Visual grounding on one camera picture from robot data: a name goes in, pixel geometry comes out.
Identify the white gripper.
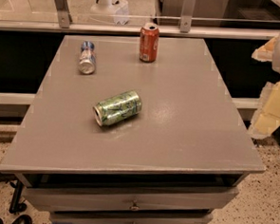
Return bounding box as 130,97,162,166
248,34,280,140

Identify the red coke can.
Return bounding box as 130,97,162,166
140,22,159,63

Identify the blue silver redbull can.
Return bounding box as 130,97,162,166
79,41,96,75

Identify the green soda can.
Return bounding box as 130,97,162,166
93,90,142,127

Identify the grey drawer cabinet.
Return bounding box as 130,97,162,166
0,35,264,214

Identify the lower grey drawer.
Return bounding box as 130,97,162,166
49,212,213,224

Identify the grey drawer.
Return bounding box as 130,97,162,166
23,186,239,212
49,212,213,224

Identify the upper metal drawer knob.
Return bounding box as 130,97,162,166
129,201,140,212

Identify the upper grey drawer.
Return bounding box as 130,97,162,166
23,186,239,212

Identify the right metal rail bracket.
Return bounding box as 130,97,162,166
179,0,196,33

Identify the metal rail bracket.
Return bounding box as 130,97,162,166
54,0,71,28
179,0,196,33

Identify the horizontal metal rail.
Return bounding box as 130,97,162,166
0,20,280,41

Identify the white pedestal base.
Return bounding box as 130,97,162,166
90,0,130,26

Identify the left metal rail bracket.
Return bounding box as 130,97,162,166
54,0,71,28

